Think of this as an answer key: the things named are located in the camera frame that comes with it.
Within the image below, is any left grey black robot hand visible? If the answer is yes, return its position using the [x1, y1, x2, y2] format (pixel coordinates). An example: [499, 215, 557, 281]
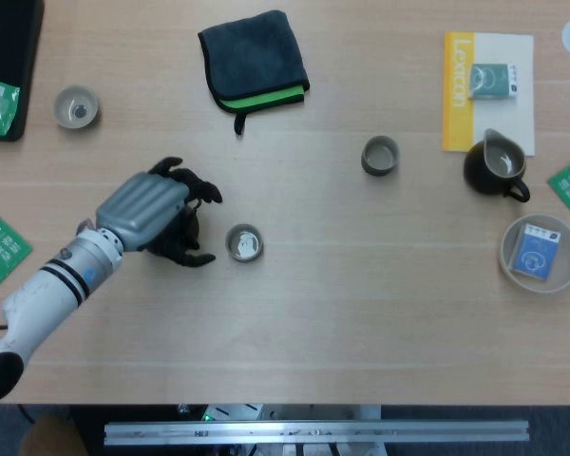
[94, 157, 223, 253]

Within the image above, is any black teapot with bail handle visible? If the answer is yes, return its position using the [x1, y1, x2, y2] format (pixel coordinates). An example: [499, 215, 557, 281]
[144, 201, 218, 269]

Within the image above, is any dark cylindrical tea cup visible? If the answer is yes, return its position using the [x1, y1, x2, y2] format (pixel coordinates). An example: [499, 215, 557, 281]
[224, 223, 266, 263]
[360, 135, 402, 178]

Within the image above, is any beige flared tea bowl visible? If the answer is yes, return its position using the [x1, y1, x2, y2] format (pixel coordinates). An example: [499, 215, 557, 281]
[51, 85, 101, 130]

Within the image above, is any grey green microfibre cloth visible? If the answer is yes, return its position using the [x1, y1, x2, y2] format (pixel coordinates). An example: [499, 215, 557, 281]
[198, 9, 311, 137]

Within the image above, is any black rectangular tray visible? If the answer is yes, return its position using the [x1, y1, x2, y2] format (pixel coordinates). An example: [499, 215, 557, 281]
[0, 0, 46, 143]

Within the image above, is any orange brown rounded object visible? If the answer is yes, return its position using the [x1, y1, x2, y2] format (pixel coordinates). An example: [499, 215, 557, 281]
[18, 415, 85, 456]

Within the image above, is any yellow white Lexicon booklet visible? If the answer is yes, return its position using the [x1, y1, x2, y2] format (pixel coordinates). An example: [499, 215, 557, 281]
[442, 31, 537, 157]

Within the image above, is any black ceramic pitcher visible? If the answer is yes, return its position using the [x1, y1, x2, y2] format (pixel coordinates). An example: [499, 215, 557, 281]
[463, 127, 531, 204]

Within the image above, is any teal card box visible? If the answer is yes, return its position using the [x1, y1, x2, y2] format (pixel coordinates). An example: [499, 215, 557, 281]
[468, 62, 523, 101]

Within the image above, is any blue card box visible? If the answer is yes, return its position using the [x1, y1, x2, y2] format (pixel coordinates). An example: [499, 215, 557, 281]
[509, 222, 562, 282]

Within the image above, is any aluminium rail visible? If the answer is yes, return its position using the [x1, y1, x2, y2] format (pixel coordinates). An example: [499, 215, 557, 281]
[103, 418, 531, 447]

